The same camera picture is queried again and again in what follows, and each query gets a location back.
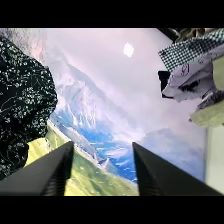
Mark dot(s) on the checked garment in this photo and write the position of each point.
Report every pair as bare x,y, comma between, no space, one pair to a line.
190,51

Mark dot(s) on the heap of clothes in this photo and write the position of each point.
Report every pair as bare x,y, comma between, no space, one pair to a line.
186,32

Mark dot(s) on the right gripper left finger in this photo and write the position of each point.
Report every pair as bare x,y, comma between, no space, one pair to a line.
40,176

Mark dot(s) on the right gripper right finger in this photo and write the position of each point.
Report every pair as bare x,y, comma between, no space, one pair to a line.
160,176

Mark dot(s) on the black floral garment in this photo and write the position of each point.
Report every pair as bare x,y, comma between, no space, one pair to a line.
23,100

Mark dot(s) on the pale green garment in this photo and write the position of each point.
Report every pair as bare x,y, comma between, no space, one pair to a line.
211,115

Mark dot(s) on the purple garment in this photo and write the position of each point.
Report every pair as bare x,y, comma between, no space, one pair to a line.
190,80

